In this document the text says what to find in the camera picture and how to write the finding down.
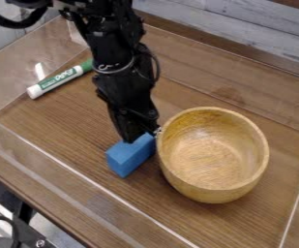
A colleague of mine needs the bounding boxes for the green white dry-erase marker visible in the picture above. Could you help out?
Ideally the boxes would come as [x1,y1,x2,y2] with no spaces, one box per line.
[26,59,93,99]

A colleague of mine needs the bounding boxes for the clear acrylic front wall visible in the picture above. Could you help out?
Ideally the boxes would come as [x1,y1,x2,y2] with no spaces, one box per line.
[0,124,199,248]

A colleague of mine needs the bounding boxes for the black metal stand base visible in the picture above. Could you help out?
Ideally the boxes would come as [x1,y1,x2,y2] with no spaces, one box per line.
[13,220,58,248]

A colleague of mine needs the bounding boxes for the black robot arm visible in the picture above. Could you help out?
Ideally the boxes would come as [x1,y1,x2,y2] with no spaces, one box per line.
[0,0,161,143]

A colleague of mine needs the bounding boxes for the black cable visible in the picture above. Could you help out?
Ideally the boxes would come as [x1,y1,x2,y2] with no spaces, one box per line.
[0,214,21,248]

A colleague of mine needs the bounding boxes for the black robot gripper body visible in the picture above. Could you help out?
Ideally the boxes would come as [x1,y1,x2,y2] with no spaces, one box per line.
[94,67,158,124]

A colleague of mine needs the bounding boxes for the blue foam block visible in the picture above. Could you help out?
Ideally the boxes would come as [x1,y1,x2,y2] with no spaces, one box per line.
[106,134,155,178]

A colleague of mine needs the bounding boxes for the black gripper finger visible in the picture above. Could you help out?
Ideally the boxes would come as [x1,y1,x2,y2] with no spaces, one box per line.
[135,112,161,137]
[107,104,147,143]

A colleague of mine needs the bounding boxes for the light wooden bowl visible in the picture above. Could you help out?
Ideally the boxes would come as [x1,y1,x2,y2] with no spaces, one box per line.
[157,107,271,203]

